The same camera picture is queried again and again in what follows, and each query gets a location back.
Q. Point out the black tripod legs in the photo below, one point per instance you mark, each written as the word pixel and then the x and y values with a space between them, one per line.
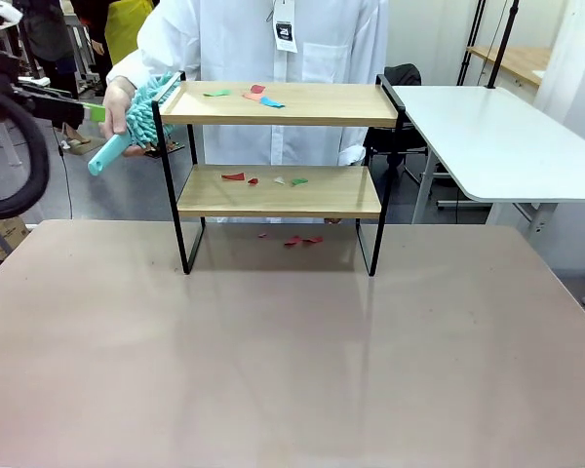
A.
pixel 467 49

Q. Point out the black frame wooden shelf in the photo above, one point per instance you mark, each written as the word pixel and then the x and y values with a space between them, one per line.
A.
pixel 273 117

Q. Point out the teal chenille duster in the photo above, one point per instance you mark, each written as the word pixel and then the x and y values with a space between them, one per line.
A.
pixel 144 117

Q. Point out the white badge tag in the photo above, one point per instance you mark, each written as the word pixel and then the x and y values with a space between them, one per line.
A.
pixel 285 34

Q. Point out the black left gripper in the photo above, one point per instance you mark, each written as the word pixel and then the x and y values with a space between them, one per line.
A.
pixel 0 88

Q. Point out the person's right hand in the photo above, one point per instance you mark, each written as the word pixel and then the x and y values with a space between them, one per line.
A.
pixel 114 102

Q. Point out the salmon paper scrap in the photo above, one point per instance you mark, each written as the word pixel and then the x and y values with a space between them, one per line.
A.
pixel 251 96

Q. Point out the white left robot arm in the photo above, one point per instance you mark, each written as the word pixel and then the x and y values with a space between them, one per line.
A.
pixel 5 12

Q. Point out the blue paper scrap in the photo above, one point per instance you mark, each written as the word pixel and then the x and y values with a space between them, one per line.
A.
pixel 271 102

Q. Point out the black stand pole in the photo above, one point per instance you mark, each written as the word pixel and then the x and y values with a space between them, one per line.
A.
pixel 503 49

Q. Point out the person with yellow garment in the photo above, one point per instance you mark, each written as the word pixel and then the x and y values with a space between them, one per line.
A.
pixel 122 29

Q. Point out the white table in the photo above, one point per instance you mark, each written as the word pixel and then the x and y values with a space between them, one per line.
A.
pixel 492 136

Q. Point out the person in white lab coat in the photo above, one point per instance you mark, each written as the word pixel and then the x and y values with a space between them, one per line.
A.
pixel 234 39

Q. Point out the green paper scrap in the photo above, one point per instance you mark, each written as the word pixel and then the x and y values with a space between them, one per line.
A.
pixel 218 92
pixel 299 182

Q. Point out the person's left hand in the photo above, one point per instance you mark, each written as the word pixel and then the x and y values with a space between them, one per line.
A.
pixel 332 221

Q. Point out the wooden desk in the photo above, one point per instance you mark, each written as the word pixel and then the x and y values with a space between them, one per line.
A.
pixel 521 58

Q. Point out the cardboard box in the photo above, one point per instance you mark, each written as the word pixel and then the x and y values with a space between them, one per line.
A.
pixel 7 234

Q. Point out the black office chair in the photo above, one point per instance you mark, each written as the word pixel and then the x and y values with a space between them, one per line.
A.
pixel 402 75

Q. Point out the white paper scrap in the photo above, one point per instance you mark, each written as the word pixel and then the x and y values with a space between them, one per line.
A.
pixel 280 181

